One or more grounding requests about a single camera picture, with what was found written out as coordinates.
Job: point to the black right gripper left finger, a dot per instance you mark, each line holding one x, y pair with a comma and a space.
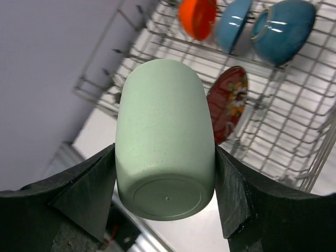
29, 223

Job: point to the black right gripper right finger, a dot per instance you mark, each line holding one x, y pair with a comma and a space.
260, 214

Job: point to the green cup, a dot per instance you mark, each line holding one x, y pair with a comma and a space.
164, 145

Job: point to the red floral plate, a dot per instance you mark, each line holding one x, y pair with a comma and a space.
226, 101

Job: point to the dark blue bowl beige inside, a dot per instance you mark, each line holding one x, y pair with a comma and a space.
281, 30

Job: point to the light blue bowl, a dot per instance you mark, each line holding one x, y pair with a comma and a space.
231, 24

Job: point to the orange bowl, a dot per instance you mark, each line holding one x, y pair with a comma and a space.
197, 17

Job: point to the aluminium table rail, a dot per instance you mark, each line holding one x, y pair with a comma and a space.
91, 203

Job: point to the grey wire dish rack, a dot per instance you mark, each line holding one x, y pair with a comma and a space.
278, 120

